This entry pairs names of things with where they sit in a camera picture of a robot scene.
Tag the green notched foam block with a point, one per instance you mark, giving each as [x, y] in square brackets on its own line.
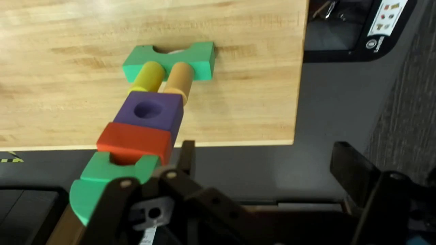
[104, 171]

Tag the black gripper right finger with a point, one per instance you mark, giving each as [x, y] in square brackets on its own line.
[390, 208]

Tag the yellow foam cylinder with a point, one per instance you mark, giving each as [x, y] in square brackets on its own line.
[147, 76]

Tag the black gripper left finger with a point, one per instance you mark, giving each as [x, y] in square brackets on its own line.
[205, 204]

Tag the green half-round foam block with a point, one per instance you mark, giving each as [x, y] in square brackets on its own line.
[83, 198]

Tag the orange foam cylinder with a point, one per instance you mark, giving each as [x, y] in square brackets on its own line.
[179, 78]

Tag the red foam block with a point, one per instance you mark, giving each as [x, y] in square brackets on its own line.
[131, 141]

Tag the green foam bridge block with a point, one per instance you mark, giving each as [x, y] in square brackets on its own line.
[199, 55]

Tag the black bin with sticker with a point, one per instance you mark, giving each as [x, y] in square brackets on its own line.
[335, 38]

